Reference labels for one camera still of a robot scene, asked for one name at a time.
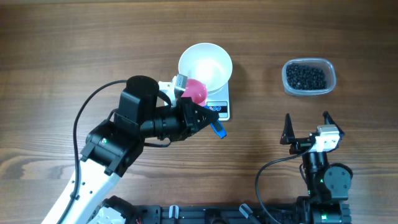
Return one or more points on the pink scoop blue handle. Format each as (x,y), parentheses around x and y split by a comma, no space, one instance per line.
(197,91)

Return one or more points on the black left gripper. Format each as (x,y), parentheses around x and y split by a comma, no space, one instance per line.
(189,117)

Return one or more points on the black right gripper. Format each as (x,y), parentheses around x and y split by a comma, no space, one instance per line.
(304,144)

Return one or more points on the white kitchen scale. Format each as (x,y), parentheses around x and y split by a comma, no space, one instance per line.
(218,101)

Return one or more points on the white bowl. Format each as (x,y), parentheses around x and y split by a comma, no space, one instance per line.
(208,63)

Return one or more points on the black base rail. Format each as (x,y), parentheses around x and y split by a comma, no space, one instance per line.
(284,213)

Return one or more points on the black beans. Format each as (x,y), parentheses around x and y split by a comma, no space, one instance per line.
(304,77)

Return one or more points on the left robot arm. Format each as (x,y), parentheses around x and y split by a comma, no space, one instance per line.
(147,109)

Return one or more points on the clear plastic container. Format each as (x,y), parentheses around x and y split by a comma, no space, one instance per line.
(324,64)

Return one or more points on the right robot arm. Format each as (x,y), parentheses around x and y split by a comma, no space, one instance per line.
(327,184)

